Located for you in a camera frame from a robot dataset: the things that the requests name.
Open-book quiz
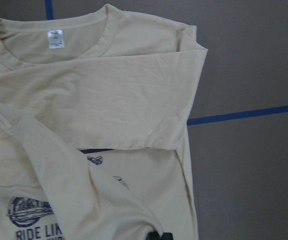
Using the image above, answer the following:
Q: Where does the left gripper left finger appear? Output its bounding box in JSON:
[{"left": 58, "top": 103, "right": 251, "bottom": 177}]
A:
[{"left": 146, "top": 231, "right": 160, "bottom": 240}]

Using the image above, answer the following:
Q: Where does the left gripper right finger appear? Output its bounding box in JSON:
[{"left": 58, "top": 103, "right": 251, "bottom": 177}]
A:
[{"left": 162, "top": 232, "right": 173, "bottom": 240}]

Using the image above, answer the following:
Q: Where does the cream long-sleeve printed shirt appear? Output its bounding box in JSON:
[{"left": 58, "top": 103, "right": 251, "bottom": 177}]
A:
[{"left": 0, "top": 4, "right": 207, "bottom": 240}]

